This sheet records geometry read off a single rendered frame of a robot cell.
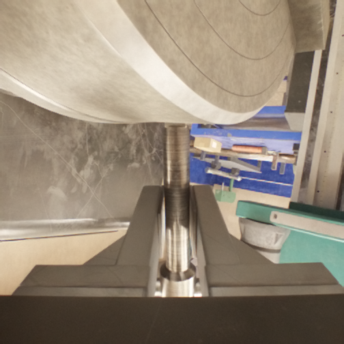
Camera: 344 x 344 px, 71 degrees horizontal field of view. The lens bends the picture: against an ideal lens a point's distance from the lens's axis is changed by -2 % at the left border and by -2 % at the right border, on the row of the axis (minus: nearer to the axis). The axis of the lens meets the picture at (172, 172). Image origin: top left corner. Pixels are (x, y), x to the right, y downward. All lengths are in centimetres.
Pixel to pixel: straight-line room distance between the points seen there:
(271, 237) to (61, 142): 79
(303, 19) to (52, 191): 27
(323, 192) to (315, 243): 21
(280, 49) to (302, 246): 95
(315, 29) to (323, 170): 98
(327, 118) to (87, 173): 105
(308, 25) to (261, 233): 78
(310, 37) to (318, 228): 75
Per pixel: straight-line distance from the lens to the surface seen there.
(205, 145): 218
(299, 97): 136
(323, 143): 118
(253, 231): 93
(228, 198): 696
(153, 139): 38
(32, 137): 27
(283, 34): 19
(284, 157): 330
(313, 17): 21
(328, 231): 91
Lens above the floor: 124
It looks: 1 degrees down
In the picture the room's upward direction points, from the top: 170 degrees counter-clockwise
